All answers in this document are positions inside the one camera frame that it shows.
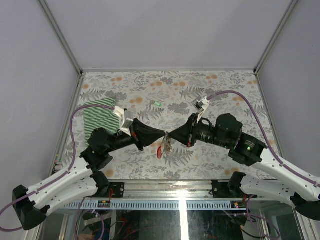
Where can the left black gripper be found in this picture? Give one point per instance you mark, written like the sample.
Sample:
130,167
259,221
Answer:
144,135

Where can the green striped cloth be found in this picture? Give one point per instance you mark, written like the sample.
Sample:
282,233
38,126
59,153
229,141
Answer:
98,117

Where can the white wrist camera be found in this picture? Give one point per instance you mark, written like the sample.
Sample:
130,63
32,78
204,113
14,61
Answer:
126,119
201,105

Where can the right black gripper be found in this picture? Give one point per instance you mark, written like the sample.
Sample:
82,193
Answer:
186,133

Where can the grey red key ring holder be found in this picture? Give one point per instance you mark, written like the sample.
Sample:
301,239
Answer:
165,146

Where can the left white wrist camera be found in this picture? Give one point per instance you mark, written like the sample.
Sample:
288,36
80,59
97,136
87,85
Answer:
126,119

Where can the green key tag centre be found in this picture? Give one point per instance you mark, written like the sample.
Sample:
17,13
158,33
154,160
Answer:
156,103

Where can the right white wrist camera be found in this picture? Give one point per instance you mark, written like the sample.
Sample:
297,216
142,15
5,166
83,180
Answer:
201,105

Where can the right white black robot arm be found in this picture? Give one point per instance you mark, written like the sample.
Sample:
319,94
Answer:
291,185

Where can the aluminium front rail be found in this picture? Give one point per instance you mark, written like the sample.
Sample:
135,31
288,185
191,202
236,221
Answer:
151,195

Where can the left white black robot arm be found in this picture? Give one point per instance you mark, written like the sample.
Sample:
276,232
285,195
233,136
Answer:
82,177

